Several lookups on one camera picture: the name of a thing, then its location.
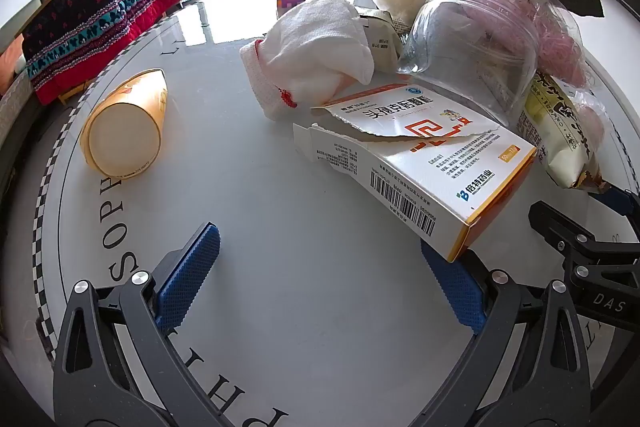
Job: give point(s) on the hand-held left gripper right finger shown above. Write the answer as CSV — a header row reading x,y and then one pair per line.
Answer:
x,y
457,294

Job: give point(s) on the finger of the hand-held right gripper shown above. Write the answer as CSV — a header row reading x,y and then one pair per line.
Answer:
x,y
565,232
622,202

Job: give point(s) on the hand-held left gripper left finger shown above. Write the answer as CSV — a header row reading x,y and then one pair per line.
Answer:
x,y
190,272

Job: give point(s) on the white and orange medicine box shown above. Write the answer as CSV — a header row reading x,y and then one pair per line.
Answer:
x,y
435,172

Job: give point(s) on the yellow and white snack packet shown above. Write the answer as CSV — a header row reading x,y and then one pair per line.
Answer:
x,y
560,132

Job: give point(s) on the orange paper cup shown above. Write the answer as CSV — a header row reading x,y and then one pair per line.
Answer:
x,y
122,132

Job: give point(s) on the clear plastic jar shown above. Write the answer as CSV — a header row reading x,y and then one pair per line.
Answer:
x,y
465,47

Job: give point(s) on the white cloth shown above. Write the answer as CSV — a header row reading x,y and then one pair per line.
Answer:
x,y
315,52

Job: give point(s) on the small beige sachet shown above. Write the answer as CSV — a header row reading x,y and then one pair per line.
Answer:
x,y
382,42

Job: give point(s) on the patterned dark and red blanket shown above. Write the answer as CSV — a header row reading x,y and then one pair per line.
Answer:
x,y
95,22

